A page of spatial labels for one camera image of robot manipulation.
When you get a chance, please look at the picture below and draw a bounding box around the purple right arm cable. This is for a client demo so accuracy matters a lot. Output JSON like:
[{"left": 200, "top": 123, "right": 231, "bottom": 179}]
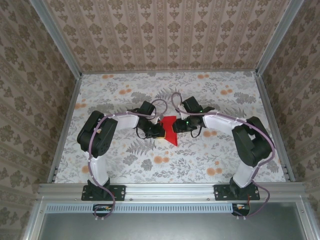
[{"left": 170, "top": 92, "right": 276, "bottom": 221}]

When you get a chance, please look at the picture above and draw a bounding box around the aluminium cross rail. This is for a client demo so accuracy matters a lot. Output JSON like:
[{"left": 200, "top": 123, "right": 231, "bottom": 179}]
[{"left": 37, "top": 182, "right": 307, "bottom": 201}]

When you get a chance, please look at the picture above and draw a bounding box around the aluminium frame post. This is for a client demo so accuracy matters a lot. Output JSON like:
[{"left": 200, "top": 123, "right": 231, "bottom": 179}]
[
  {"left": 28, "top": 0, "right": 83, "bottom": 78},
  {"left": 254, "top": 0, "right": 307, "bottom": 76}
]

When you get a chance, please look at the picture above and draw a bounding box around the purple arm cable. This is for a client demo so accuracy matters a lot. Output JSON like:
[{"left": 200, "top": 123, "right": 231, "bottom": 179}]
[
  {"left": 170, "top": 92, "right": 276, "bottom": 221},
  {"left": 87, "top": 99, "right": 169, "bottom": 222}
]

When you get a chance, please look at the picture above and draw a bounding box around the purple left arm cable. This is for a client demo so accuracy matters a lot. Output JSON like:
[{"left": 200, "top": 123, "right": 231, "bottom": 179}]
[{"left": 87, "top": 99, "right": 169, "bottom": 222}]

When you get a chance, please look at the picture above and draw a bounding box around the thin black right gripper cable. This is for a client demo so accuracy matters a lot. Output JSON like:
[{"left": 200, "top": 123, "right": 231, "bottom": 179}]
[{"left": 190, "top": 124, "right": 204, "bottom": 139}]

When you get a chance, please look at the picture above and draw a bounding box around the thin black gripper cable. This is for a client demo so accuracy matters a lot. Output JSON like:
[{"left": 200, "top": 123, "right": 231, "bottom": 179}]
[
  {"left": 135, "top": 126, "right": 151, "bottom": 140},
  {"left": 190, "top": 124, "right": 204, "bottom": 139}
]

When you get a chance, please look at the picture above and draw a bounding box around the grey slotted cable duct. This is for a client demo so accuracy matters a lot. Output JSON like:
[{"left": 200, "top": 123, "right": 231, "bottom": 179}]
[{"left": 46, "top": 202, "right": 251, "bottom": 214}]

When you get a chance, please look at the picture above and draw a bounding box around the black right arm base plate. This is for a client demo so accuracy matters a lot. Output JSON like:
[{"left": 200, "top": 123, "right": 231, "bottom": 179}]
[{"left": 214, "top": 184, "right": 261, "bottom": 202}]

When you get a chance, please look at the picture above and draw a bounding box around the aluminium side rail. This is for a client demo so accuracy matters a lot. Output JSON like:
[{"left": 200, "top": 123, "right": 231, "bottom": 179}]
[
  {"left": 253, "top": 72, "right": 297, "bottom": 182},
  {"left": 47, "top": 74, "right": 83, "bottom": 183}
]

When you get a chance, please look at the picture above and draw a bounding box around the grey sheet metal panel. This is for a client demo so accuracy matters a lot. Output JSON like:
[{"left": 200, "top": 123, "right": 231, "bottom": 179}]
[{"left": 37, "top": 202, "right": 309, "bottom": 240}]

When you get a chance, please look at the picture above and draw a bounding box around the black connector board with wires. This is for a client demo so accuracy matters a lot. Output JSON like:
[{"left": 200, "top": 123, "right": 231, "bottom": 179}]
[
  {"left": 92, "top": 203, "right": 112, "bottom": 217},
  {"left": 231, "top": 202, "right": 251, "bottom": 217}
]

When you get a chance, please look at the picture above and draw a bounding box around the thin black left gripper cable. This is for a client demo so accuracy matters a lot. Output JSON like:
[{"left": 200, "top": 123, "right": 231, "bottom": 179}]
[{"left": 135, "top": 126, "right": 151, "bottom": 140}]

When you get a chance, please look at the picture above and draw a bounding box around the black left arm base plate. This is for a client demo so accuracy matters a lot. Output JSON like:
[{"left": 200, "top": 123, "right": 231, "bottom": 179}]
[{"left": 81, "top": 184, "right": 126, "bottom": 202}]

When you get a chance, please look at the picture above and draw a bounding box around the floral table cover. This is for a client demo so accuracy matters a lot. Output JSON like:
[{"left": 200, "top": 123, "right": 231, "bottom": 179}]
[{"left": 53, "top": 71, "right": 288, "bottom": 185}]

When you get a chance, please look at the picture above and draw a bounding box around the thin aluminium table edge rail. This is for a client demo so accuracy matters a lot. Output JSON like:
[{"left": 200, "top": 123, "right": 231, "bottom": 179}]
[{"left": 81, "top": 69, "right": 258, "bottom": 75}]

